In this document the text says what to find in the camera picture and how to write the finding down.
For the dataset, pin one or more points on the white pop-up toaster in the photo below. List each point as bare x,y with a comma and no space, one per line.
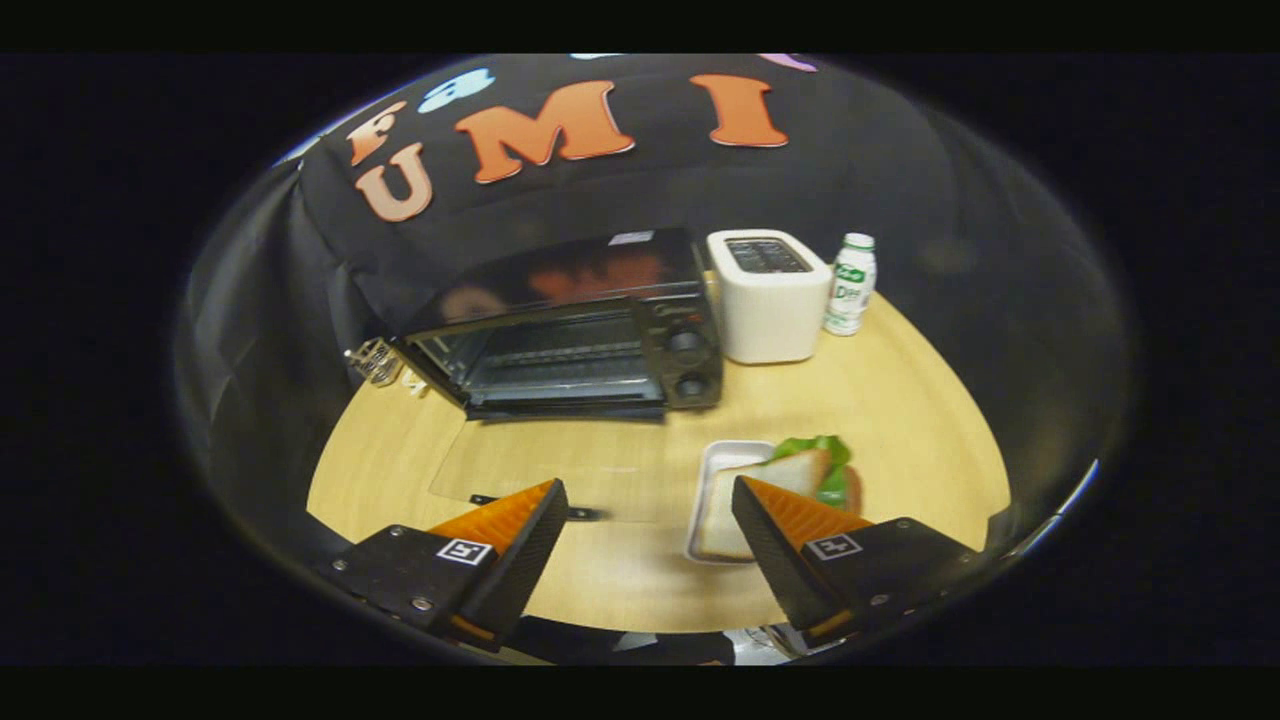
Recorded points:
770,310

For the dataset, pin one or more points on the white bottle green label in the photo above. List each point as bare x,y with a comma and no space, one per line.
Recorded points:
850,290

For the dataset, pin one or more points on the white plastic tray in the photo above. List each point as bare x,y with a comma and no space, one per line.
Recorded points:
708,470

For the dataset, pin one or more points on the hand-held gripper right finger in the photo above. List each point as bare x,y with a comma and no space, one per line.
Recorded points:
780,560

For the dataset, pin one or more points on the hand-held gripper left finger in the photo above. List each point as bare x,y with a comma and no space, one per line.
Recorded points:
525,560

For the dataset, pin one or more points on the sandwich with lettuce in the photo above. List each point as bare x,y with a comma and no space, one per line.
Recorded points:
790,472

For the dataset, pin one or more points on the black toaster oven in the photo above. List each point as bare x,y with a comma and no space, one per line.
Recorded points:
570,340

